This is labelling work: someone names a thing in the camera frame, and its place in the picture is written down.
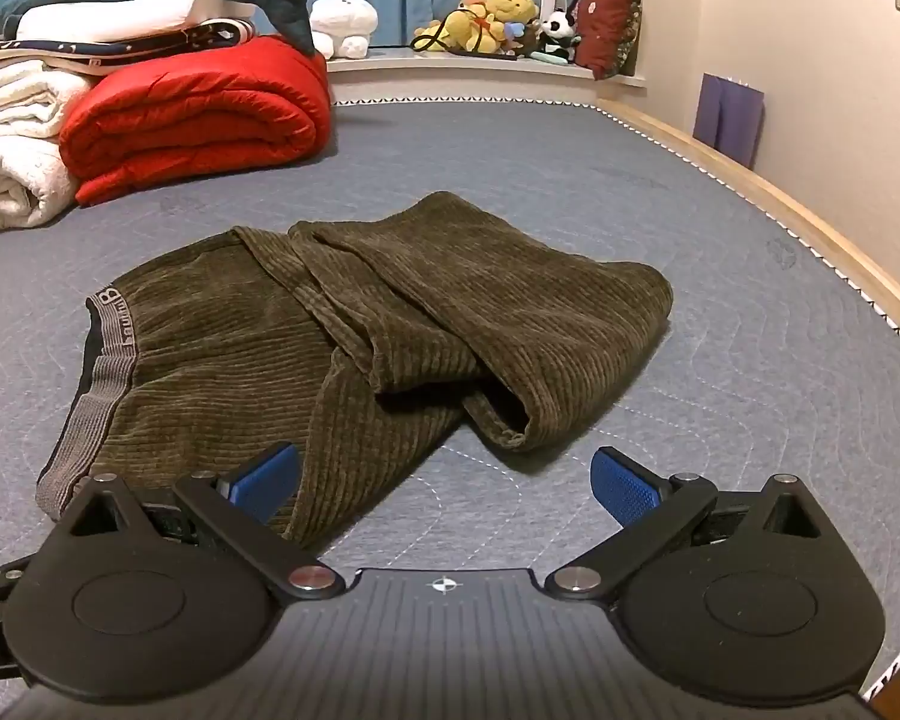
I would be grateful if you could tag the grey quilted mattress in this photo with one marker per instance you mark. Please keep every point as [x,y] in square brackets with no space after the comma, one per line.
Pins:
[570,187]

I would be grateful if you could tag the teal plush toy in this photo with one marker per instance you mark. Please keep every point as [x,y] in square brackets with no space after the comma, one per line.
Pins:
[551,56]

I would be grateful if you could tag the panda plush toy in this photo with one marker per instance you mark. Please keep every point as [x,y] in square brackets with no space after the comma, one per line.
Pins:
[559,28]

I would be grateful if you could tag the red folded quilt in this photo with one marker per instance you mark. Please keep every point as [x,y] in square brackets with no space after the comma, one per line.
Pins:
[195,112]

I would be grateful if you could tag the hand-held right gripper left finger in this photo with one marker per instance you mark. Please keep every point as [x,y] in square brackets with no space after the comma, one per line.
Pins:
[266,476]

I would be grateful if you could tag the light wooden bed frame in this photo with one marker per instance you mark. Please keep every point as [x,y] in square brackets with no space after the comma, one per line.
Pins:
[757,199]

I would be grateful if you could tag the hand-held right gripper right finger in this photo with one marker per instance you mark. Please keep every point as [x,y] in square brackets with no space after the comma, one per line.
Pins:
[630,491]

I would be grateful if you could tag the white folded blanket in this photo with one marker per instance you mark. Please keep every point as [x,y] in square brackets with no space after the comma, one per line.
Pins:
[7,135]

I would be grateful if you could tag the white pillow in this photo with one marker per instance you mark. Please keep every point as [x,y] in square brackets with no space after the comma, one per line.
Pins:
[120,15]

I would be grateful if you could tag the white plush toy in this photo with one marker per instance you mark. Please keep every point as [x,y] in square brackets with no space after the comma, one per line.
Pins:
[343,22]

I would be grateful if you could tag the red cushion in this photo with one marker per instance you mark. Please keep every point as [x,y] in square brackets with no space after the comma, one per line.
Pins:
[607,26]

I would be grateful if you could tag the white window bench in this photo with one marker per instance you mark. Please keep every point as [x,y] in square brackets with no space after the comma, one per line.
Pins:
[457,75]

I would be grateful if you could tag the yellow plush toy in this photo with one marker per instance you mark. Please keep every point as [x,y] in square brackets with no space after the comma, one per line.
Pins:
[495,11]

